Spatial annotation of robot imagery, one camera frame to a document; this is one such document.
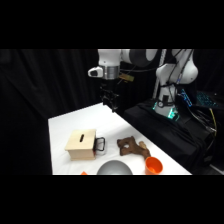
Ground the orange plastic cup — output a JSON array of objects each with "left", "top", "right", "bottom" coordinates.
[{"left": 144, "top": 156, "right": 164, "bottom": 176}]

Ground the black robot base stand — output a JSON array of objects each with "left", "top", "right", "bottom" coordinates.
[{"left": 122, "top": 98, "right": 221, "bottom": 176}]

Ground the black metal drawer handle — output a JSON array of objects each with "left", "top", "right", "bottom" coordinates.
[{"left": 94, "top": 136, "right": 106, "bottom": 152}]

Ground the grey metal bowl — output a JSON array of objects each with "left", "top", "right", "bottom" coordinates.
[{"left": 96, "top": 159, "right": 134, "bottom": 176}]

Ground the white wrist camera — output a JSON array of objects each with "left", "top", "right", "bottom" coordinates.
[{"left": 87, "top": 66, "right": 105, "bottom": 79}]

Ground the light wooden drawer box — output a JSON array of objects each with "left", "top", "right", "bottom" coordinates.
[{"left": 64, "top": 128, "right": 98, "bottom": 162}]

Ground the yellow cable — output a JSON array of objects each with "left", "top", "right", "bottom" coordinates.
[{"left": 208, "top": 108, "right": 218, "bottom": 137}]

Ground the brown plush toy animal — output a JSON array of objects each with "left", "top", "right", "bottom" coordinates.
[{"left": 116, "top": 135, "right": 152, "bottom": 159}]

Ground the black curtain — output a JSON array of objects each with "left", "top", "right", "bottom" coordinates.
[{"left": 0, "top": 49, "right": 224, "bottom": 176}]

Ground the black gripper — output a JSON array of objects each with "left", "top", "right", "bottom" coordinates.
[{"left": 99, "top": 79, "right": 120, "bottom": 114}]

